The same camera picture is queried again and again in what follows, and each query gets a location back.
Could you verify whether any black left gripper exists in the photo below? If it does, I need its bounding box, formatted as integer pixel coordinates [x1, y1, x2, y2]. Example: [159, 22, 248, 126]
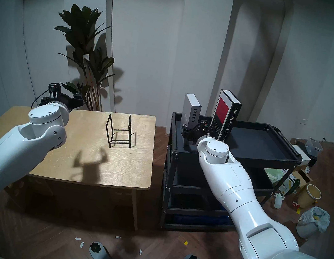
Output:
[54, 92, 84, 115]

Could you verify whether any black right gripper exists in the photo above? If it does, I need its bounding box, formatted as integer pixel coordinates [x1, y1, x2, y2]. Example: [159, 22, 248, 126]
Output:
[181, 120, 215, 145]

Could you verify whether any white ianra book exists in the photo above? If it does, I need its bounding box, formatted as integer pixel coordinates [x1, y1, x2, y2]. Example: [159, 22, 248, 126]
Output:
[180, 93, 203, 132]

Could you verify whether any black Crime and Punishment book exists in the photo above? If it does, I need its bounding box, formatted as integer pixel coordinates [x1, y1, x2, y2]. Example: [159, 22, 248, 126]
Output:
[208, 88, 244, 143]

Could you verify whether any black metal utility cart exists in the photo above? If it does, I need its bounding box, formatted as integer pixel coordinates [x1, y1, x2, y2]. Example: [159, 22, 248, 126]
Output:
[155, 110, 307, 248]

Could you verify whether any tall dark green potted plant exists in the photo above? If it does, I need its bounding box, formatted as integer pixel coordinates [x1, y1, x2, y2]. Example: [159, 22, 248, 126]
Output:
[42, 1, 125, 114]

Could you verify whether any light wooden table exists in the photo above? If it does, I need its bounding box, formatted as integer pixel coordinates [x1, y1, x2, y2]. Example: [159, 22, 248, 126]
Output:
[0, 93, 162, 232]

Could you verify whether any green white packaging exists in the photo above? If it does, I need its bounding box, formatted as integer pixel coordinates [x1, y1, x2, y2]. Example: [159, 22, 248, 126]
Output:
[262, 166, 302, 198]

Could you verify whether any small white plastic bottle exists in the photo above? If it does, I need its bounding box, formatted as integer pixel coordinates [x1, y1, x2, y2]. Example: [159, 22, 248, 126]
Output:
[273, 193, 284, 210]

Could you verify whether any white rectangular box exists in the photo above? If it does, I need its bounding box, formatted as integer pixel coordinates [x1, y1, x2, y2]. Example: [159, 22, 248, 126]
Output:
[289, 144, 313, 167]

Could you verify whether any open cardboard box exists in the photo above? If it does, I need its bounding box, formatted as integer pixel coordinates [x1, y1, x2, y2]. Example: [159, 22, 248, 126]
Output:
[288, 168, 314, 197]

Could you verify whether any clear plastic storage box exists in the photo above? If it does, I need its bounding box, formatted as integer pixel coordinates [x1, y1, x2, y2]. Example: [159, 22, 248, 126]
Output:
[303, 137, 325, 159]

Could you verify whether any yellow plastic bucket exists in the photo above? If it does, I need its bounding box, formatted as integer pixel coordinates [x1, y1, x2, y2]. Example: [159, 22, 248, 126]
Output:
[296, 182, 323, 211]

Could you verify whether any white bagged trash bin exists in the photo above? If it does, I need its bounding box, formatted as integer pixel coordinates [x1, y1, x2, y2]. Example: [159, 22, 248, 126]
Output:
[295, 204, 332, 243]

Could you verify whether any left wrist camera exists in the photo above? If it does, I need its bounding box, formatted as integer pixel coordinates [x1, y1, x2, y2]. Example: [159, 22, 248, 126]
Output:
[47, 82, 62, 95]

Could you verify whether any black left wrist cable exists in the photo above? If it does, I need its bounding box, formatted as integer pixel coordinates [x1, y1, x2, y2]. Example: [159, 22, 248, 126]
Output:
[31, 87, 52, 112]

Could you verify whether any black wire book stand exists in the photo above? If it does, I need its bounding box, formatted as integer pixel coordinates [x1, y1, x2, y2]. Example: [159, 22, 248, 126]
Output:
[103, 112, 140, 152]

